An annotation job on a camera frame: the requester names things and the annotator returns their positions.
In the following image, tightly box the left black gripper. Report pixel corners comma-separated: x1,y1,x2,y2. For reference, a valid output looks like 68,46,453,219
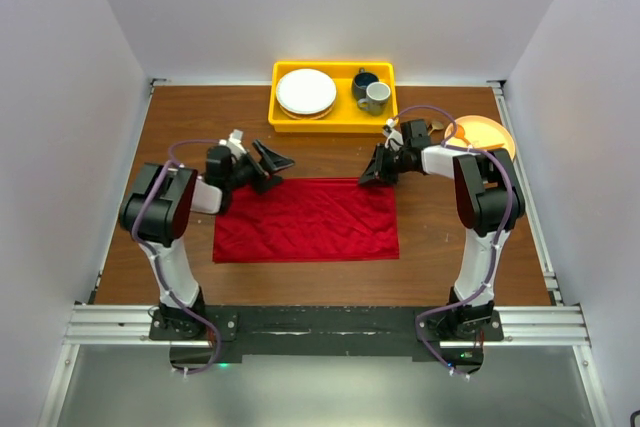
225,139,293,195

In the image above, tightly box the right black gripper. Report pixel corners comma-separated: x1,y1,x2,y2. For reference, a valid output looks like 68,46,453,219
358,143,410,187

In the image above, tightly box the red cloth napkin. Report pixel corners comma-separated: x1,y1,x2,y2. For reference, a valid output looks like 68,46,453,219
212,178,400,264

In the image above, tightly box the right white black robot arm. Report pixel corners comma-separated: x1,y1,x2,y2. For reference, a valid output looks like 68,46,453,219
358,118,525,340

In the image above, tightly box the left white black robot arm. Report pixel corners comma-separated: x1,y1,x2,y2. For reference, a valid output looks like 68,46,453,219
118,130,295,341

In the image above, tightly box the wooden plate under white plate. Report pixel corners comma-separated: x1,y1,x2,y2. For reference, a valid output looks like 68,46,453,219
279,105,333,121

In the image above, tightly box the brass spoon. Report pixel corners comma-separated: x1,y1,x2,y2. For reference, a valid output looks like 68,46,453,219
427,120,444,136

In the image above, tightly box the grey white mug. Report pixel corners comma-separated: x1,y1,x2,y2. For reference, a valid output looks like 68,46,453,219
357,81,391,116

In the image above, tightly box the yellow plastic bin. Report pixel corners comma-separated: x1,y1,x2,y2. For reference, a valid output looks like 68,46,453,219
268,60,398,134

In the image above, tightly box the dark blue mug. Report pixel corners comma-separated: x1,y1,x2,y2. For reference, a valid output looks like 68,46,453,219
351,67,379,101

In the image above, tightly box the orange wooden spoon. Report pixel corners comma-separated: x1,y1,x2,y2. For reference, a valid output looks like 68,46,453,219
453,124,471,145

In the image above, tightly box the orange wooden plate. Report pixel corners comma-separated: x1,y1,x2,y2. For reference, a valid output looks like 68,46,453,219
444,115,516,160

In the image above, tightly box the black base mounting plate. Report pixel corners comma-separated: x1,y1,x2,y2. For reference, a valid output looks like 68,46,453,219
170,305,487,374

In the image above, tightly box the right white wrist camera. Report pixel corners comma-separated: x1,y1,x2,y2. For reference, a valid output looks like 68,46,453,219
383,118,404,152

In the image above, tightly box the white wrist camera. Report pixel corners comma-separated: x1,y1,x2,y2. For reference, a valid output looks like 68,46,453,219
383,118,404,152
218,129,247,159

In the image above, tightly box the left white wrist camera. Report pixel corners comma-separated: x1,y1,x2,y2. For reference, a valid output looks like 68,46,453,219
218,129,247,159

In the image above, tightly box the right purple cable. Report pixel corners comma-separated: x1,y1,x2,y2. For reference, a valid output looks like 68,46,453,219
385,104,521,378

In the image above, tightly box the aluminium frame rail right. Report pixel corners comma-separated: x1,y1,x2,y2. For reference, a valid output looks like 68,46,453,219
487,81,565,306

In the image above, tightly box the aluminium frame rail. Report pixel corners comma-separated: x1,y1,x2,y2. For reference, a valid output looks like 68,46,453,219
63,305,590,347
487,81,565,306

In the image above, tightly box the aluminium frame rail front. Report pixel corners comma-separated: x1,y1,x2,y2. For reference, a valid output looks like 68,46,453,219
63,305,590,347

